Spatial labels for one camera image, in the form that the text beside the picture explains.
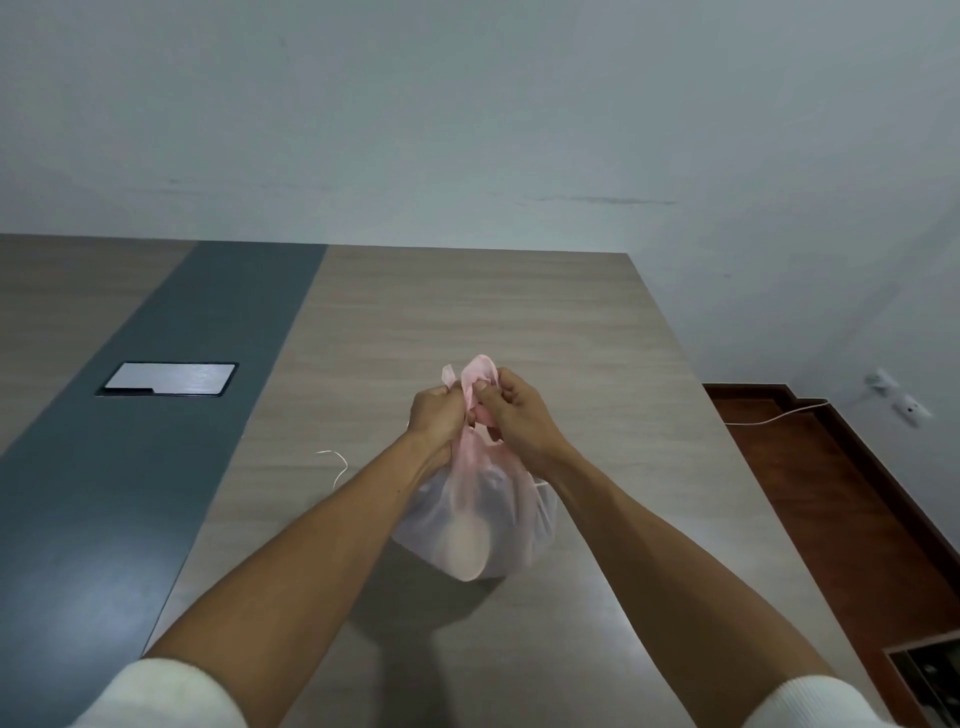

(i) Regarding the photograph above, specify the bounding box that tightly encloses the person's left hand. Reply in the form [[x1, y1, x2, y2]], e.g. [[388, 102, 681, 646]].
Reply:
[[404, 378, 481, 470]]

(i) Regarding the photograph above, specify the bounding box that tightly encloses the person's right hand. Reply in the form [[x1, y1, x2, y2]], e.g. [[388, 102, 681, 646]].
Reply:
[[472, 365, 579, 481]]

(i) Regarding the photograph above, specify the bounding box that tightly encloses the pink plastic bag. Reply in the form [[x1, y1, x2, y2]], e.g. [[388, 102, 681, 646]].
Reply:
[[389, 354, 560, 583]]

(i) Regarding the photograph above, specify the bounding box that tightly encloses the pile of grey paper cups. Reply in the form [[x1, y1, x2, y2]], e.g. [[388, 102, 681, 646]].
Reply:
[[419, 479, 553, 579]]

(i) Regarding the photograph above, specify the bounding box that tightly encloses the person's left forearm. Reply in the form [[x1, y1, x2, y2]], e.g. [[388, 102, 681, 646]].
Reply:
[[146, 434, 451, 703]]

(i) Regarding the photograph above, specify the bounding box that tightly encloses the person's right forearm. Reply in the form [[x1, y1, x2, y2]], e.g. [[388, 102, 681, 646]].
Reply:
[[539, 446, 834, 725]]

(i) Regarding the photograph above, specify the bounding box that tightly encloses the wooden table with grey strip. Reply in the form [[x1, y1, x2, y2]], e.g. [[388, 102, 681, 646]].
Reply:
[[0, 233, 898, 728]]

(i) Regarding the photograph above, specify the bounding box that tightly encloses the smartphone on table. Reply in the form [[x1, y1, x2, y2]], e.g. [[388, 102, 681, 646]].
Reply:
[[95, 361, 240, 399]]

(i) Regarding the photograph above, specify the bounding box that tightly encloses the white left sleeve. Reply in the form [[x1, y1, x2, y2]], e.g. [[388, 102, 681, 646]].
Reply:
[[71, 658, 249, 728]]

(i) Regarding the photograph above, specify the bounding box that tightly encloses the white sleeve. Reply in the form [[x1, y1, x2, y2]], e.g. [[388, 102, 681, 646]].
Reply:
[[71, 658, 249, 728], [742, 674, 913, 728]]

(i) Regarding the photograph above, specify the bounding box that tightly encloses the white right sleeve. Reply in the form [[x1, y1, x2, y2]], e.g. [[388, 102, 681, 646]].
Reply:
[[742, 674, 913, 728]]

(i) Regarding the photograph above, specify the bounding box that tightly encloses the white floor cable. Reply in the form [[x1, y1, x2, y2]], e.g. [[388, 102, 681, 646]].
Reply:
[[723, 397, 832, 427]]

